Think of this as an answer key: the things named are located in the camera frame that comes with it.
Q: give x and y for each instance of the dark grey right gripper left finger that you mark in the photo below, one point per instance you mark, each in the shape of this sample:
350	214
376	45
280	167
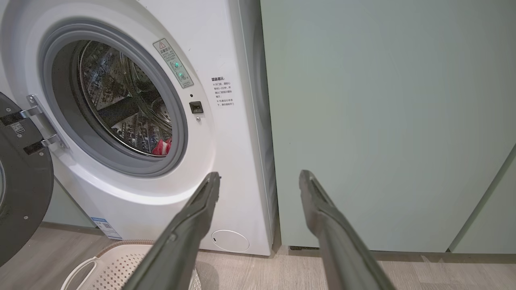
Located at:
181	241

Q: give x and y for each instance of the red garment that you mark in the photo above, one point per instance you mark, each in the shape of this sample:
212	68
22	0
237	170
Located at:
162	147

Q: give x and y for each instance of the white front-load washing machine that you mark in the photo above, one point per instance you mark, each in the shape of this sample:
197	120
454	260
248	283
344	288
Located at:
225	153

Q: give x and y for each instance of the beige perforated laundry basket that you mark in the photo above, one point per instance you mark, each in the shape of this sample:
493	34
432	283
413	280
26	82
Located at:
121	266

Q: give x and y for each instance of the grey round washing machine door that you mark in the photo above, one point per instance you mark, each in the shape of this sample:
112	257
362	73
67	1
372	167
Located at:
24	193

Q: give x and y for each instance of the warning sticker with triangle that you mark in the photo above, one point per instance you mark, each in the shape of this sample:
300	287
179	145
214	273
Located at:
173	62

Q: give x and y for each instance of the black door latch socket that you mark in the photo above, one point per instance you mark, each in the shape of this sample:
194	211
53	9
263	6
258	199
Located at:
196	107

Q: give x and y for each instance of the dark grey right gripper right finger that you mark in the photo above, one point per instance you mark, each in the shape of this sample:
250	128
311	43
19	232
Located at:
342	249

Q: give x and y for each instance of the small QR code sticker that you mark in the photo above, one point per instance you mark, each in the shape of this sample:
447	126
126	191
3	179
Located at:
17	128

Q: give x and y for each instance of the round white filter cover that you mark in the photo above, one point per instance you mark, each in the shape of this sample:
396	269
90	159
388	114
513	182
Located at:
230	241

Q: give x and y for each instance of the steel washing drum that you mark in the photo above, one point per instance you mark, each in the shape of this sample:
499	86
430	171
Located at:
121	92

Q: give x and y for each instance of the metal door hinge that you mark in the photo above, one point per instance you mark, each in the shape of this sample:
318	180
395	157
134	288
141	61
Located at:
42	121

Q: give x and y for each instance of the wide pale green cabinet panel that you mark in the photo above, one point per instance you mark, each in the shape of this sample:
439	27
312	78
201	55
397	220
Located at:
383	100

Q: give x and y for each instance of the grey rubber door gasket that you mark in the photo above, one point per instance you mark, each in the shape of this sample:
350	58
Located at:
177	121

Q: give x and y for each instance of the blue white energy label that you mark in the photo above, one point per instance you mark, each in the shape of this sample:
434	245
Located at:
107	228

